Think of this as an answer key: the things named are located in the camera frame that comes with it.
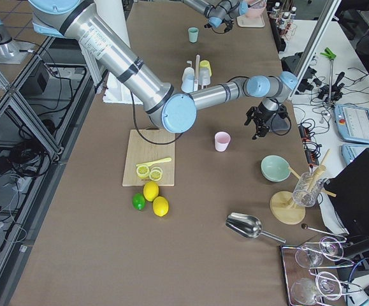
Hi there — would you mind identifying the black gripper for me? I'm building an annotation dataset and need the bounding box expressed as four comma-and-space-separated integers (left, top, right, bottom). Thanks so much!
244, 105, 277, 140

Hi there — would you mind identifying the pink cup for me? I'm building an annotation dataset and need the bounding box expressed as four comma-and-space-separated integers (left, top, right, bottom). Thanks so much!
214, 131, 231, 152

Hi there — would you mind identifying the green cup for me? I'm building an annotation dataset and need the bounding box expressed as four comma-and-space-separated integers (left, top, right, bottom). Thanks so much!
187, 27, 199, 43

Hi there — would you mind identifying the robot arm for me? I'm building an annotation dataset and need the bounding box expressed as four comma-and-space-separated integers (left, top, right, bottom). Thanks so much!
181, 0, 249, 34
29, 1, 298, 138

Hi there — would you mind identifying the grey cup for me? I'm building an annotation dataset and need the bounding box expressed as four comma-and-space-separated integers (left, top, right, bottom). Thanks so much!
199, 67, 211, 89

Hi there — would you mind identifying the light blue cup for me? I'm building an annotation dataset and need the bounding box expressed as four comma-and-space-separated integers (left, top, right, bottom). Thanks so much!
181, 75, 194, 93

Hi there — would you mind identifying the yellow cup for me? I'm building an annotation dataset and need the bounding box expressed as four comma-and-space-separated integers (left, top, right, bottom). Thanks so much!
199, 60, 212, 76

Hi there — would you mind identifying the white cup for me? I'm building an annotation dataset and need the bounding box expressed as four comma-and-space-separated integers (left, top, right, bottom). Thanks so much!
182, 66, 195, 81

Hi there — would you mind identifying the green bowl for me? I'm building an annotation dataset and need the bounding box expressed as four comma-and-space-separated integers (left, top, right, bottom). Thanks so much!
261, 155, 291, 182

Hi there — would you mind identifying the glass mug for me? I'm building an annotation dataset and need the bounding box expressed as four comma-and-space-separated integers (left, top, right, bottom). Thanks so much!
293, 172, 324, 207

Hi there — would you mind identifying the wooden mug tree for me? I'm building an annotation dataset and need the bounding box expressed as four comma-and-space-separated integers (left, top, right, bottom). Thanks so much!
270, 149, 336, 225

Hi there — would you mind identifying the blue teach pendant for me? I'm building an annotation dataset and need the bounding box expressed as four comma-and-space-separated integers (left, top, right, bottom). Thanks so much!
342, 143, 369, 164
334, 105, 369, 144

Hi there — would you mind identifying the metal scoop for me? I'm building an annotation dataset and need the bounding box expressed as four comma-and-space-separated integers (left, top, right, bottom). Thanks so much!
226, 212, 286, 244

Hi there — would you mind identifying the yellow plastic knife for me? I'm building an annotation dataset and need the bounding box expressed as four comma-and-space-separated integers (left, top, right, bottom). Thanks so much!
136, 157, 172, 167

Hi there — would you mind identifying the cream tray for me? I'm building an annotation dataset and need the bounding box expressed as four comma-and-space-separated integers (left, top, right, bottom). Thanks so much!
236, 15, 265, 28

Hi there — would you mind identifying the black monitor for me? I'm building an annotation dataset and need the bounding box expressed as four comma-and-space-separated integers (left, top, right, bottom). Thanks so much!
325, 149, 369, 237

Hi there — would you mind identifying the lemon slice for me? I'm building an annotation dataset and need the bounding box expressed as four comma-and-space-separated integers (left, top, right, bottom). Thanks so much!
148, 167, 163, 182
136, 164, 150, 179

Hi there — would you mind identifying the bamboo cutting board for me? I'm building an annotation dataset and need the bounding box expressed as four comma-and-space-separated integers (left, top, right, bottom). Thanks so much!
122, 129, 175, 187

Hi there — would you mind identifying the pink bowl of ice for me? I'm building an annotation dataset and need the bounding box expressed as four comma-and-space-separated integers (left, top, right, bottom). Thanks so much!
245, 0, 267, 18

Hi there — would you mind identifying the yellow lemon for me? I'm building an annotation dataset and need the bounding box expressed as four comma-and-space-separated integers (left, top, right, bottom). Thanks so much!
143, 181, 159, 202
152, 196, 170, 217

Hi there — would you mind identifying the wine glass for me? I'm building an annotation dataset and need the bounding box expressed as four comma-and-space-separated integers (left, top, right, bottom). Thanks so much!
290, 272, 343, 305
295, 236, 344, 268

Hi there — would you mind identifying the green lime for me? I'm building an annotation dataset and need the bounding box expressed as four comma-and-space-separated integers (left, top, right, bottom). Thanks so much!
132, 193, 146, 210

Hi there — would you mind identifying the glass rack tray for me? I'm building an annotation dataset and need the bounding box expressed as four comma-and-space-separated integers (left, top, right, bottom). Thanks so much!
280, 245, 363, 305

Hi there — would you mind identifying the white wire cup rack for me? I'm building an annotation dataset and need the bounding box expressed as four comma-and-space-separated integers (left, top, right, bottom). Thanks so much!
187, 54, 201, 92

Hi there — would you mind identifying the aluminium frame post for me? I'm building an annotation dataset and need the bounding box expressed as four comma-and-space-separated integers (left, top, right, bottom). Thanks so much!
287, 0, 341, 101

